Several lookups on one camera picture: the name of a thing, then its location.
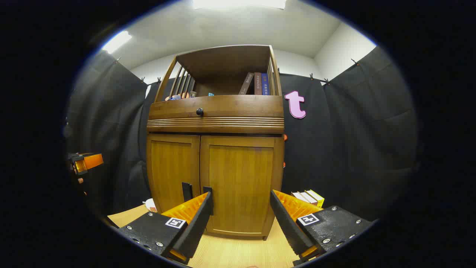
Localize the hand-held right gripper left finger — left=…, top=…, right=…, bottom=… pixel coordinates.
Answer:
left=117, top=191, right=215, bottom=265

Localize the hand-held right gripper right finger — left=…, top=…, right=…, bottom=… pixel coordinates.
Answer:
left=270, top=189, right=374, bottom=267

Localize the wooden double-door shoe cabinet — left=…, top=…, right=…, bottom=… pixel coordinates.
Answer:
left=146, top=45, right=285, bottom=240

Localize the reddish brown book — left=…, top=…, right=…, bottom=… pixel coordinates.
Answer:
left=299, top=191, right=318, bottom=206

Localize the black backdrop cloth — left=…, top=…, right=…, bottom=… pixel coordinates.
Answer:
left=65, top=47, right=419, bottom=224

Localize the ceiling light panel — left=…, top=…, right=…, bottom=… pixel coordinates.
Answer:
left=101, top=31, right=132, bottom=54
left=192, top=0, right=287, bottom=10

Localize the wooden drawer with black knob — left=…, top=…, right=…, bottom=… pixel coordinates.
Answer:
left=148, top=95, right=284, bottom=119

